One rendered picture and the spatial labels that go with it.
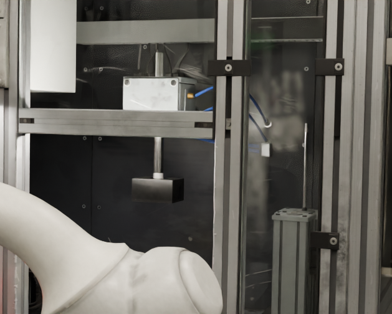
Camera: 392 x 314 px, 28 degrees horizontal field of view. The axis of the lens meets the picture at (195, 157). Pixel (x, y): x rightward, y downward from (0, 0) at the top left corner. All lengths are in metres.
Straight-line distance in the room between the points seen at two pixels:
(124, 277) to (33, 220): 0.10
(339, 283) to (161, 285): 0.59
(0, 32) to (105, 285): 0.82
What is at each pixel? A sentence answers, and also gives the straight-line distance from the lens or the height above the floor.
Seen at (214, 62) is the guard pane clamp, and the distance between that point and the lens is 1.26.
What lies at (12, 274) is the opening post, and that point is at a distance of 1.46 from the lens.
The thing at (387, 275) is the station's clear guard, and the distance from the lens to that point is 1.25.
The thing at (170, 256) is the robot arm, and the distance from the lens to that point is 0.70.
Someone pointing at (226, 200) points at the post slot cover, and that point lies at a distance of 1.26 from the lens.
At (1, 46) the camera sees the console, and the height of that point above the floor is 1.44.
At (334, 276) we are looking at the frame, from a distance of 1.24.
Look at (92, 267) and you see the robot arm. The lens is 0.70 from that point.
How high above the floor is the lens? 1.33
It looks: 3 degrees down
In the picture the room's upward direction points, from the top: 1 degrees clockwise
